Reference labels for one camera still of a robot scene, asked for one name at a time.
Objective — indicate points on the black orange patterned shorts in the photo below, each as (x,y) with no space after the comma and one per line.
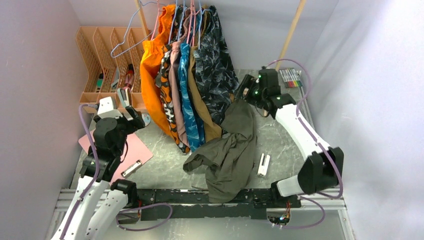
(166,98)

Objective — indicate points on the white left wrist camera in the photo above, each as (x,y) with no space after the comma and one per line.
(107,108)

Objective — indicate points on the olive green shorts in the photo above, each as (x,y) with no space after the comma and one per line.
(229,159)

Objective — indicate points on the blue correction tape package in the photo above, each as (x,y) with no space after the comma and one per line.
(146,118)

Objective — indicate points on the set of coloured markers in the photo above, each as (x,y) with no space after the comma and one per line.
(291,77)

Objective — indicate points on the pink clipboard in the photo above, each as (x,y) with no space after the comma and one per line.
(137,151)

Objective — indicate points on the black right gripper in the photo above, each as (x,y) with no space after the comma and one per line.
(250,82)

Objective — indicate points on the peach desk organizer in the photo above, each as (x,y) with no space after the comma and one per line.
(107,53)

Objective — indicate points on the orange hanging shorts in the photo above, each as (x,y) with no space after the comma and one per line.
(150,67)

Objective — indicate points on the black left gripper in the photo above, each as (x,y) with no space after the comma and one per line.
(136,123)

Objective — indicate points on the blue patterned shorts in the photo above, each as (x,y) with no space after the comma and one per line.
(194,125)

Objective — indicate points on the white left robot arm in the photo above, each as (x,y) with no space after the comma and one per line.
(98,198)

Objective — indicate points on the pink hanging shorts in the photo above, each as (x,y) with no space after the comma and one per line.
(173,78)

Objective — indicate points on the white stapler on table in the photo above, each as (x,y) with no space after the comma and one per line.
(263,165)

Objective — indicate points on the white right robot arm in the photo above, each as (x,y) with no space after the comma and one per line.
(323,165)

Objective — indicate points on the brown hanging shorts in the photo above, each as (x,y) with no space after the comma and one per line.
(202,106)

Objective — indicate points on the wooden clothes rack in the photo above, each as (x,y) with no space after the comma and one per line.
(254,30)

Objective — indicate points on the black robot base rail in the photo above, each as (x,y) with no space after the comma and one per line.
(254,203)

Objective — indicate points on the dark leaf-print shorts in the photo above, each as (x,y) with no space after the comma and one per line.
(229,81)

